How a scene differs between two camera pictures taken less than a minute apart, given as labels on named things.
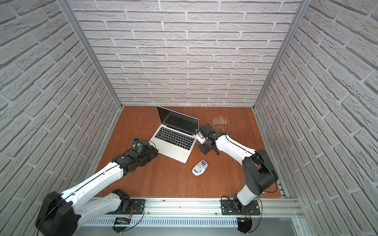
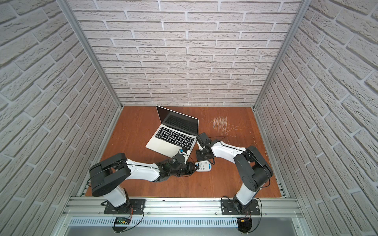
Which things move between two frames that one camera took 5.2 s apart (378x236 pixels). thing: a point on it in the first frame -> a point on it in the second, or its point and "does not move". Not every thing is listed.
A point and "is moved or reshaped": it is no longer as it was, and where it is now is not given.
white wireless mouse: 200,168 is moved or reshaped
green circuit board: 122,221 does not move
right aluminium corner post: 303,6 does not move
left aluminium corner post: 93,51 does not move
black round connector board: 244,224 does not move
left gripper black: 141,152 -> 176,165
